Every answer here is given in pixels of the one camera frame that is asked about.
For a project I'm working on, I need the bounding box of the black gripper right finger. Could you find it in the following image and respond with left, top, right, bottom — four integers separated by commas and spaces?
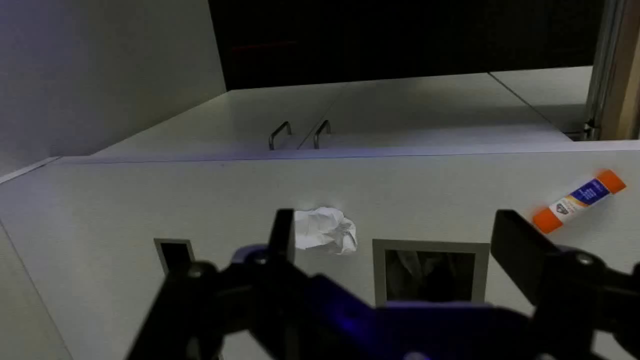
489, 208, 640, 360

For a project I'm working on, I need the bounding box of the large square counter grommet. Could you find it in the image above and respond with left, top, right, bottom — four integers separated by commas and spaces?
370, 239, 491, 311

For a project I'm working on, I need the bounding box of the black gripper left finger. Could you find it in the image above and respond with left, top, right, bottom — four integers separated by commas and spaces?
125, 207, 375, 360

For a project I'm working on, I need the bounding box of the wooden door frame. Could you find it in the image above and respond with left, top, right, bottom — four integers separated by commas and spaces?
586, 0, 640, 143

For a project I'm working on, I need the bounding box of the orange capped glue stick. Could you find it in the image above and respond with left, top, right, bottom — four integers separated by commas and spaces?
528, 169, 629, 236

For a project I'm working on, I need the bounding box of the metal cabinet door handle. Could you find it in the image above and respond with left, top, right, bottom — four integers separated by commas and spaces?
311, 118, 333, 150
266, 118, 293, 153

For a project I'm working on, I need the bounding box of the white base cabinet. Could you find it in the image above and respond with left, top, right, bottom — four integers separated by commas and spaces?
91, 71, 575, 161

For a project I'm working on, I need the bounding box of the crumpled white paper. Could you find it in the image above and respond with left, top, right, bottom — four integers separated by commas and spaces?
293, 204, 359, 256

